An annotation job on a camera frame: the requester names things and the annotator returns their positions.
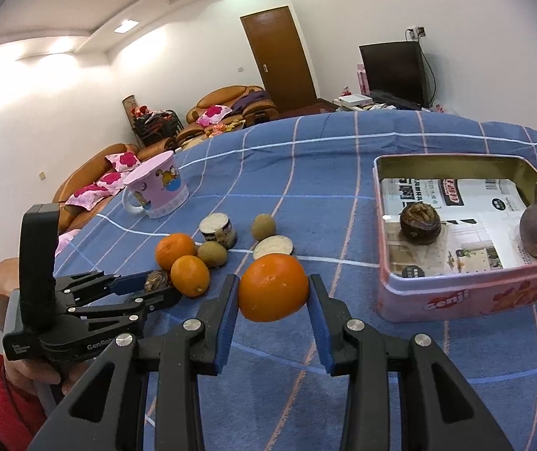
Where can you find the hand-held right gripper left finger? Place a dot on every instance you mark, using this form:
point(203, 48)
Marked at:
point(228, 322)

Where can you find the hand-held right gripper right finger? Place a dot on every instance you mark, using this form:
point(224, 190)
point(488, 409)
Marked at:
point(322, 326)

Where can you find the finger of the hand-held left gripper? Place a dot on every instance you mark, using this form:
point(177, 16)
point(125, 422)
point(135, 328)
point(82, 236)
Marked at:
point(160, 297)
point(130, 283)

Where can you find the dark brown mangosteen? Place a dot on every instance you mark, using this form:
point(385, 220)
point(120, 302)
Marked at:
point(420, 223)
point(155, 281)

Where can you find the small orange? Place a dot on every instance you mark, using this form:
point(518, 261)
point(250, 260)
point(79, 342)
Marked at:
point(176, 250)
point(190, 276)

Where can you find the large orange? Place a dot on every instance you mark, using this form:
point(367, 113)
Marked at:
point(273, 291)

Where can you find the brown kiwi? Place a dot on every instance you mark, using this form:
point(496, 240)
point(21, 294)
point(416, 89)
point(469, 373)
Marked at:
point(264, 226)
point(213, 253)

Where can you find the pink tin box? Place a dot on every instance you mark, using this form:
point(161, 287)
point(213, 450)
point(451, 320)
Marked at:
point(461, 298)

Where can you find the person's left hand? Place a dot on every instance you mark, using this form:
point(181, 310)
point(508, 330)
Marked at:
point(54, 376)

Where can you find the brown leather chair back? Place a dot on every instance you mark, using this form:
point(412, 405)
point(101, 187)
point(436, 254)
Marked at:
point(0, 291)

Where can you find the pink flowered cushion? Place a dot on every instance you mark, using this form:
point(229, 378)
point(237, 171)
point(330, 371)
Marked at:
point(85, 196)
point(64, 244)
point(126, 160)
point(214, 113)
point(110, 180)

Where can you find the pink cartoon mug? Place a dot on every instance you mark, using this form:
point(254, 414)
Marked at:
point(158, 190)

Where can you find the long brown leather sofa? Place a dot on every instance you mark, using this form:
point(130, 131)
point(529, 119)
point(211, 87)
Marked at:
point(71, 183)

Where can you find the blue plaid cloth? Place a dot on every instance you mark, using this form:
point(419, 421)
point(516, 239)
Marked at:
point(325, 178)

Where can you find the black rack with clothes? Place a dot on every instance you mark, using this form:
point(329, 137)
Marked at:
point(155, 124)

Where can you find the rolled brown mat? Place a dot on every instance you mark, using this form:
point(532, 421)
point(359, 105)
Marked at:
point(130, 108)

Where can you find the coffee table with snacks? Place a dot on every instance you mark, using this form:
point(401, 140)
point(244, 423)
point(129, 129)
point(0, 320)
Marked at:
point(224, 128)

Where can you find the printed paper lining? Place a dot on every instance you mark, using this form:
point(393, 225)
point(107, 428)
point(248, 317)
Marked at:
point(484, 206)

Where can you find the brown leather armchair sofa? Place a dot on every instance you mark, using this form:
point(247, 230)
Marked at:
point(235, 98)

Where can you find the purple blanket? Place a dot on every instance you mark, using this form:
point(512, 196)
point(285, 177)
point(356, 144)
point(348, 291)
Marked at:
point(252, 101)

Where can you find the low television stand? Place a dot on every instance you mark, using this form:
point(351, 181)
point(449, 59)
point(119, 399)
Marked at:
point(339, 105)

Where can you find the flat white box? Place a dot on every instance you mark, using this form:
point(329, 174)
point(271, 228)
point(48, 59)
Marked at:
point(354, 99)

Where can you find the pink packet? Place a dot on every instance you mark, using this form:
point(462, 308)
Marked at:
point(437, 108)

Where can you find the tall pink box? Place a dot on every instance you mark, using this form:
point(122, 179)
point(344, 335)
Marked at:
point(361, 79)

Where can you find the rectangular ceiling light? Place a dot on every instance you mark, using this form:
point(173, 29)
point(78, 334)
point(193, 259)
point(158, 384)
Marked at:
point(125, 26)

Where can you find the black television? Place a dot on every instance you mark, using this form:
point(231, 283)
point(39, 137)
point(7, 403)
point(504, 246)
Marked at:
point(393, 73)

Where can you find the brown wooden door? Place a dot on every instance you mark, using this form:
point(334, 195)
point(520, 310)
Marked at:
point(278, 61)

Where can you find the wall socket with plugs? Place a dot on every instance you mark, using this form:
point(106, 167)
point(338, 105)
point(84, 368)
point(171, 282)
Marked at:
point(415, 33)

